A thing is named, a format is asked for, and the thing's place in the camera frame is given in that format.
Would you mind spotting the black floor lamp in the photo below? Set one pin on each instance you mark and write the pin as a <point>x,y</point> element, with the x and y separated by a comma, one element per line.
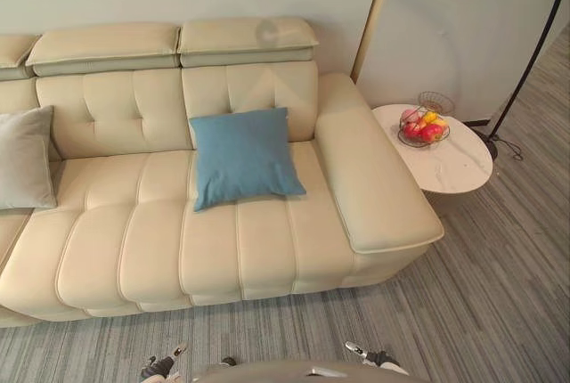
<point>530,49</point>

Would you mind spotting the pink peach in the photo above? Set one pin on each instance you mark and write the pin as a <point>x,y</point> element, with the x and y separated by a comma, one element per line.
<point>409,115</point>

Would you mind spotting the grey square cushion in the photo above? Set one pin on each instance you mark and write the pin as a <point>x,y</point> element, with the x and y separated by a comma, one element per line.
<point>22,160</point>

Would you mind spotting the yellow fruit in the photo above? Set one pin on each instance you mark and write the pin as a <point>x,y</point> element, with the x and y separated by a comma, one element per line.
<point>431,117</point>

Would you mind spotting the grey robot body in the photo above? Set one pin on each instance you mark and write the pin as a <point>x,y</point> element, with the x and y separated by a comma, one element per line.
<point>294,372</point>

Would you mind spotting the red apple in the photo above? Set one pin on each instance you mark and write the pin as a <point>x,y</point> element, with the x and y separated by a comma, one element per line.
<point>430,133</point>

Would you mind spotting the cream leather sofa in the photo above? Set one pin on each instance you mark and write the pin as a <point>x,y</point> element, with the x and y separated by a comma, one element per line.
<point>156,222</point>

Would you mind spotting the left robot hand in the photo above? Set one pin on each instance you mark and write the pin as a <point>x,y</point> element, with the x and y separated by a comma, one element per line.
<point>162,365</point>

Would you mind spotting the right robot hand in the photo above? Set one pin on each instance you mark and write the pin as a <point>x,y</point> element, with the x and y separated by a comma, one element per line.
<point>374,356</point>

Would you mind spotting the blue square cushion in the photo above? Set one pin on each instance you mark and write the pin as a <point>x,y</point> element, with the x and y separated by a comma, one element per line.
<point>242,158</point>

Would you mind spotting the white marble side table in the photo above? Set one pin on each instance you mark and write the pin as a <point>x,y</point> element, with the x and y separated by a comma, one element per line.
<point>458,165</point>

